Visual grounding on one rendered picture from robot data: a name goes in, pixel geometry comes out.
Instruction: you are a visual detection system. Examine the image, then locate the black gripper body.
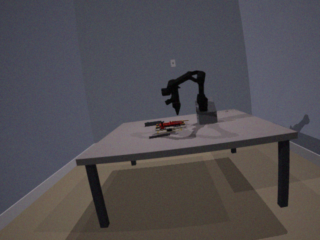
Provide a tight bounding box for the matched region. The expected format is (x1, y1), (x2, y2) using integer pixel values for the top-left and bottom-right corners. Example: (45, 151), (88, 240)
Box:
(171, 94), (181, 107)

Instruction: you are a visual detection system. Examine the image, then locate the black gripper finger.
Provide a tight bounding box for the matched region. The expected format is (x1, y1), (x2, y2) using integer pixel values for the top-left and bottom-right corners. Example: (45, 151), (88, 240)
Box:
(173, 106), (181, 115)

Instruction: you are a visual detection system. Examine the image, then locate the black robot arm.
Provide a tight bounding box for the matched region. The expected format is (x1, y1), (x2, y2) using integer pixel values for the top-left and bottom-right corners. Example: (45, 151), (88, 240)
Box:
(161, 70), (208, 112)

